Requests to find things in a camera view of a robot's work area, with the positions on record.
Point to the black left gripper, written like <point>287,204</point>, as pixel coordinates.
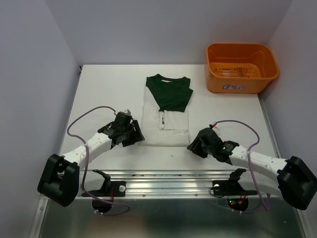
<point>139,136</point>

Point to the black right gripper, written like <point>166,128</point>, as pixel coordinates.
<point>194,144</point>

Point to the white and green t-shirt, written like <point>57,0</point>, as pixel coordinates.
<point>165,118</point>

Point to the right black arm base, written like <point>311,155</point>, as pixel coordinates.
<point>231,187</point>

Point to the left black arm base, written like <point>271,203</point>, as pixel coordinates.
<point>100,184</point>

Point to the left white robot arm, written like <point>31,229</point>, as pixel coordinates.
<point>66,176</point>

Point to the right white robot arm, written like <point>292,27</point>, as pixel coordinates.
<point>296,181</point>

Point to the orange plastic basket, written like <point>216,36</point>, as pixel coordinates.
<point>239,68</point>

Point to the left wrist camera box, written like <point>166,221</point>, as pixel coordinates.
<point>123,118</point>

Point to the aluminium mounting rail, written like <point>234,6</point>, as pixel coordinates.
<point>177,184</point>

